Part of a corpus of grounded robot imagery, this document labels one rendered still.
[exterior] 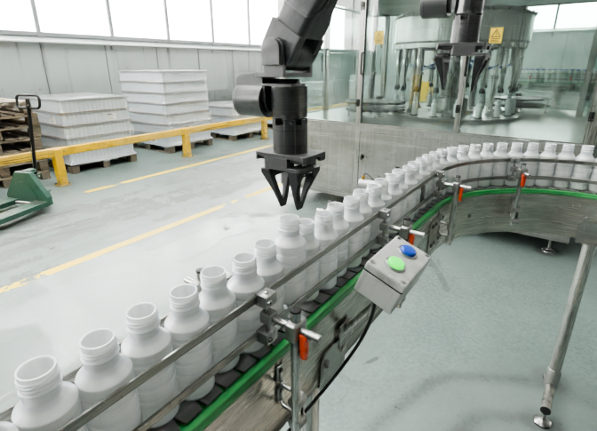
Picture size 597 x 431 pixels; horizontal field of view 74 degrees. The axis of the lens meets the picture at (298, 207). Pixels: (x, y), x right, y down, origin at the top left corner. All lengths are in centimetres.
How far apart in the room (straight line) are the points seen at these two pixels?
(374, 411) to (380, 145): 250
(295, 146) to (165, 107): 646
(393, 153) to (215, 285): 331
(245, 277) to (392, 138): 324
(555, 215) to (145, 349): 158
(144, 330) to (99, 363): 6
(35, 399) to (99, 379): 6
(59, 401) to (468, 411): 182
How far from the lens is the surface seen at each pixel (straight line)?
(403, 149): 375
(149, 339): 54
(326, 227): 79
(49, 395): 50
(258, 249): 66
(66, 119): 625
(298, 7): 61
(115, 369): 51
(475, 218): 167
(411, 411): 203
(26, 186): 496
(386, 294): 72
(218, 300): 60
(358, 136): 392
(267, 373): 70
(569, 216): 183
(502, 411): 217
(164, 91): 703
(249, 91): 67
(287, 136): 63
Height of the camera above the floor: 145
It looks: 20 degrees down
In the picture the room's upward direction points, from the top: straight up
